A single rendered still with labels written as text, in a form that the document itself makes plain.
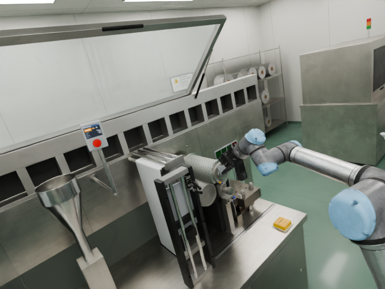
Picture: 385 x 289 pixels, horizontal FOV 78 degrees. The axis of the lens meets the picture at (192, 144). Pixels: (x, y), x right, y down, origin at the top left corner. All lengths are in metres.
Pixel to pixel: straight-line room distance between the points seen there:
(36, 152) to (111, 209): 0.46
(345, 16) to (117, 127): 4.91
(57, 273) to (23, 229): 0.28
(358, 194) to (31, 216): 1.22
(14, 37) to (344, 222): 1.02
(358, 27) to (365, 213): 4.94
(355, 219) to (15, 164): 1.21
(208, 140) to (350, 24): 4.33
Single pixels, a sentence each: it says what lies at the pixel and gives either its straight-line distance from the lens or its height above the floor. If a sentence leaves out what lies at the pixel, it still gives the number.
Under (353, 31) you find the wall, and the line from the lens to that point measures 5.53.
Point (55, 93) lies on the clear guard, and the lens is 1.06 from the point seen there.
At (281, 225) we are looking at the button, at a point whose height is 0.92.
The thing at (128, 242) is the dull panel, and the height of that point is 0.97.
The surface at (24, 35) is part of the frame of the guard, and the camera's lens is 0.86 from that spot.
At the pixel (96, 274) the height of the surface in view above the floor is 1.11.
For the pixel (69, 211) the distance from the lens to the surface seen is 1.01.
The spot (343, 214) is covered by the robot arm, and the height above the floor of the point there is 1.38.
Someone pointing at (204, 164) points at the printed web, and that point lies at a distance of 1.32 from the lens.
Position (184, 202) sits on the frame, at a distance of 1.04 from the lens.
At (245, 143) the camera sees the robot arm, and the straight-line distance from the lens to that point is 1.02.
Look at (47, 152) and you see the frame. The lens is 1.23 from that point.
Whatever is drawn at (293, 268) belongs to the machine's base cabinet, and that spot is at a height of 0.60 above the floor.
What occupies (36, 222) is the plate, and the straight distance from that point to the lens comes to 1.30.
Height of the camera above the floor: 1.82
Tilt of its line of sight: 18 degrees down
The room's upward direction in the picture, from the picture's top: 13 degrees counter-clockwise
